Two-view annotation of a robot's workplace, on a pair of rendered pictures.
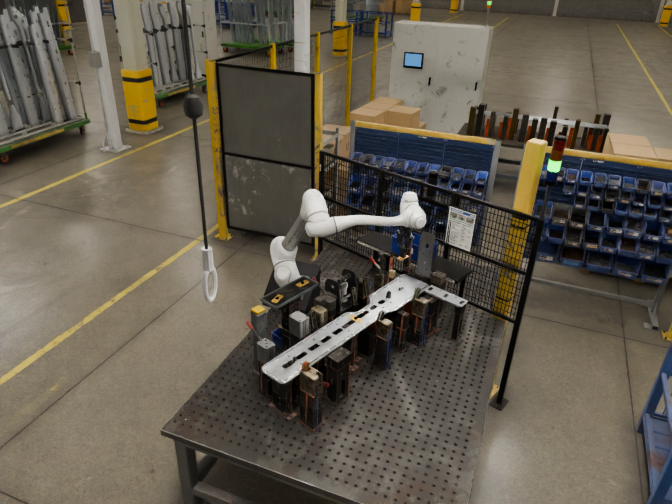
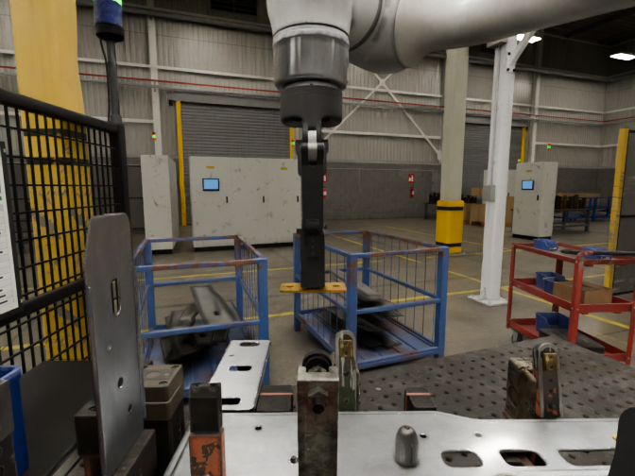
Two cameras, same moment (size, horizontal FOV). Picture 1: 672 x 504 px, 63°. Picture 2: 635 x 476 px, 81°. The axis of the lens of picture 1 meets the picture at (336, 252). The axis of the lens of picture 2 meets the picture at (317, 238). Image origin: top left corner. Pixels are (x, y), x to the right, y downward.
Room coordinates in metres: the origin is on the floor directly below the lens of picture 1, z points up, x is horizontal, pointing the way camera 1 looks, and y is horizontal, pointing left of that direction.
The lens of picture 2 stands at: (3.41, -0.08, 1.37)
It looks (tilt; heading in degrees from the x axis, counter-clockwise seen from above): 8 degrees down; 229
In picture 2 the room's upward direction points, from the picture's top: straight up
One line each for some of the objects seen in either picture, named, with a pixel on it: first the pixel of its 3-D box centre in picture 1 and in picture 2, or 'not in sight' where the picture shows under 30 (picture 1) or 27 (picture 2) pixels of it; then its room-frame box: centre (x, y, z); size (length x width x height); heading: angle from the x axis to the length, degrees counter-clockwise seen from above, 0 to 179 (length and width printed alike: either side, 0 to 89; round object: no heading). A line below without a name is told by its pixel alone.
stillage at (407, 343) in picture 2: not in sight; (359, 294); (1.13, -2.13, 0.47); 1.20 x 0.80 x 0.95; 70
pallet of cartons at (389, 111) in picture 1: (388, 142); not in sight; (7.97, -0.73, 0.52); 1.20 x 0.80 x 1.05; 156
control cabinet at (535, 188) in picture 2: not in sight; (534, 192); (-7.41, -3.73, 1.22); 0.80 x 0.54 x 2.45; 70
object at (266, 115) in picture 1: (267, 164); not in sight; (5.49, 0.76, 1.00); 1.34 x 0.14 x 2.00; 69
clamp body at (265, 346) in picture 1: (266, 368); not in sight; (2.40, 0.37, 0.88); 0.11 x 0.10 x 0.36; 50
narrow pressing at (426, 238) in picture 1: (425, 254); (118, 340); (3.29, -0.62, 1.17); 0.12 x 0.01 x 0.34; 50
